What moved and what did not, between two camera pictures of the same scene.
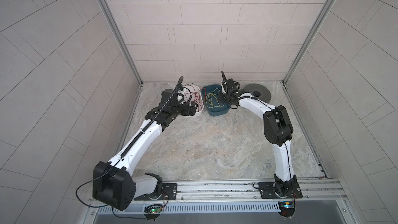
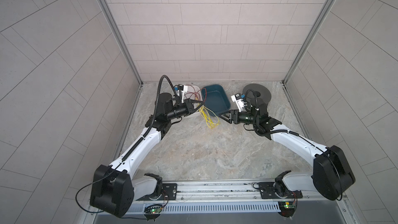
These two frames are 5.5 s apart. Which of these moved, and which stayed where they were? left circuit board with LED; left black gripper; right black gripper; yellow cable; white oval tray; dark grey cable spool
Moved: yellow cable; right black gripper
Stayed: dark grey cable spool; white oval tray; left black gripper; left circuit board with LED
